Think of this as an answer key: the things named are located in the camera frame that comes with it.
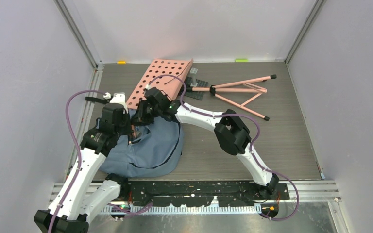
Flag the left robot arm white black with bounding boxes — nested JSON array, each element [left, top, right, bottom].
[[34, 103, 132, 233]]

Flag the pink folding stand legs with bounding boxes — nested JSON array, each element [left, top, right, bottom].
[[186, 74, 277, 121]]

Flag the dark grey lego baseplate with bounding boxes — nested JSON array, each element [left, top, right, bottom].
[[184, 77, 209, 100]]

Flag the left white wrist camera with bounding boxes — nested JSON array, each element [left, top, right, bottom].
[[103, 92, 128, 112]]

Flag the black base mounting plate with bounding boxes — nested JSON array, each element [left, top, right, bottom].
[[125, 180, 290, 207]]

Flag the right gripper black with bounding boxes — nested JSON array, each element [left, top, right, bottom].
[[131, 100, 162, 126]]

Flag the green tape marker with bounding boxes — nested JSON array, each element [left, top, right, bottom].
[[234, 59, 248, 63]]

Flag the pink perforated stand board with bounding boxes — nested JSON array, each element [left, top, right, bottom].
[[126, 59, 194, 109]]

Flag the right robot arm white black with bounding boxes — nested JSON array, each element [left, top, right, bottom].
[[132, 87, 279, 199]]

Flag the blue fabric backpack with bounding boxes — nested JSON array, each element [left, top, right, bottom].
[[85, 96, 185, 178]]

